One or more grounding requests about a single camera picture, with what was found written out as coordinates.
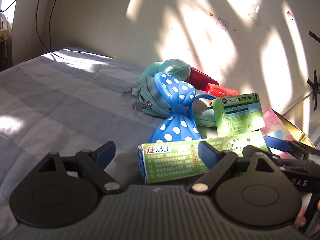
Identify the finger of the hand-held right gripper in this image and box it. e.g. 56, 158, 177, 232
264, 135, 320, 157
242, 144, 284, 166

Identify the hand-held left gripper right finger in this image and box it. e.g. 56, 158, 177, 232
189, 141, 275, 193

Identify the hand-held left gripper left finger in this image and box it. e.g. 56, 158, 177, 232
37, 141, 121, 193

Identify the pink biscuit tin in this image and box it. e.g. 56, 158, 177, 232
260, 108, 316, 157

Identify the green toothpaste box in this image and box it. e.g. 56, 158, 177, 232
137, 130, 269, 184

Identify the green medicine box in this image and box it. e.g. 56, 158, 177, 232
211, 93, 265, 133

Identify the teal zip pouch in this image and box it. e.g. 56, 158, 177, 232
123, 76, 217, 128

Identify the small red box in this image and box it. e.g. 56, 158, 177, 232
205, 83, 239, 105

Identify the person's right hand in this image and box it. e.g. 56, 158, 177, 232
293, 197, 320, 231

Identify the dark red carton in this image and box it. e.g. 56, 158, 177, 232
186, 66, 220, 91

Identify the teal plush toy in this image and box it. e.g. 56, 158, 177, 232
139, 59, 192, 83

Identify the small pink wall sticker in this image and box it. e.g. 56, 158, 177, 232
216, 18, 229, 31

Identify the torn white wall tape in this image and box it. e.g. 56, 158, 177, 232
248, 4, 261, 18

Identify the dark wall cable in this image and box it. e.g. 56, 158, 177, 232
36, 0, 63, 55

